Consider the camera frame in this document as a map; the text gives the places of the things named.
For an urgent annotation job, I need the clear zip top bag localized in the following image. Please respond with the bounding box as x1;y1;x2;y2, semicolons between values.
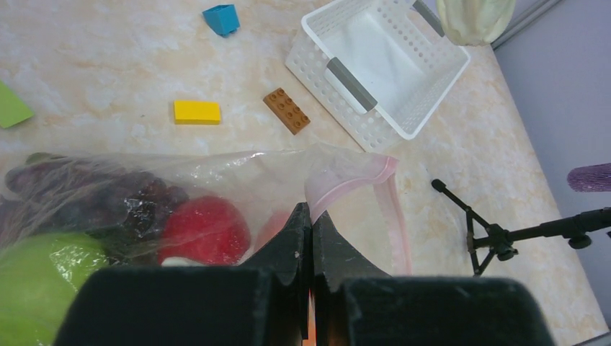
1;145;411;345

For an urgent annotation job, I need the red apple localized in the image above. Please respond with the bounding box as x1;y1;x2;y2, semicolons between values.
157;195;251;265

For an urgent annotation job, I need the green lettuce leaf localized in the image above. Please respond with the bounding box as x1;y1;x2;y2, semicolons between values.
436;0;516;46

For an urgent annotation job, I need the blue block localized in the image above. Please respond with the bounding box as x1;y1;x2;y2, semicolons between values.
202;4;241;37

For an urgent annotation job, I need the brown lego brick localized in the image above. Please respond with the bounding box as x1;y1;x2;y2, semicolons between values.
263;88;311;135

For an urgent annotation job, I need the orange mini pumpkin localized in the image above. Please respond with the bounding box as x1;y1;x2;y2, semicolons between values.
302;292;316;346

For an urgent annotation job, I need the green lime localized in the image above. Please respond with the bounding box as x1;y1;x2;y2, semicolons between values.
1;234;109;345

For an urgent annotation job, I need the yellow lego brick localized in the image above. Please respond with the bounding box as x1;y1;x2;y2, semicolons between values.
173;100;221;125

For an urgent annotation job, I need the microphone on black tripod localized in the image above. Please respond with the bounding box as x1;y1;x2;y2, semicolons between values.
431;162;611;278

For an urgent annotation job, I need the green toy block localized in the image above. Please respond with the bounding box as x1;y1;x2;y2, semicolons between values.
0;82;34;128

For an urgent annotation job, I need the dark red grape bunch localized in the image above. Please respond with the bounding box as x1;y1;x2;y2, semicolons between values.
1;152;189;265

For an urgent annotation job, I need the white perforated plastic basket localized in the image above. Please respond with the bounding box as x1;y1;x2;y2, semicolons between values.
285;1;470;153

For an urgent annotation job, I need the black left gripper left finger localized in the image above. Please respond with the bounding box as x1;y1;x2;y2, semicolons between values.
239;203;312;340

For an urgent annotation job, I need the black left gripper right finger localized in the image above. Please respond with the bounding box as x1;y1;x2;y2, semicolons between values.
312;211;389;345

